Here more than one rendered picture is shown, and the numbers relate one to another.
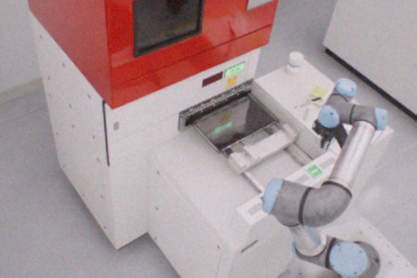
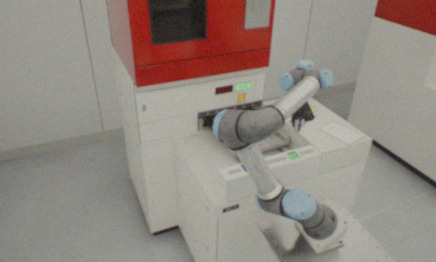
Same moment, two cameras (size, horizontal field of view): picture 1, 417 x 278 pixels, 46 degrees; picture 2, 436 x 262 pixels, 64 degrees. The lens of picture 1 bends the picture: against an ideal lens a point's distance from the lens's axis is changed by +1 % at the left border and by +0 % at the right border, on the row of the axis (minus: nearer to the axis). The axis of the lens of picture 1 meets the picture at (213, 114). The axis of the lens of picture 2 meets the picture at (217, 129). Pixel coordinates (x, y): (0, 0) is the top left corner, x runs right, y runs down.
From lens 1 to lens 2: 82 cm
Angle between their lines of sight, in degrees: 20
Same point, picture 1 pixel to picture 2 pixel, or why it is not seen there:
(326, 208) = (256, 120)
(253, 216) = (231, 175)
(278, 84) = not seen: hidden behind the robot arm
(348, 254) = (298, 197)
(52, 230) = (113, 216)
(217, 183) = (217, 164)
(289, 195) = (231, 114)
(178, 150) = (194, 142)
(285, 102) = not seen: hidden behind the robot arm
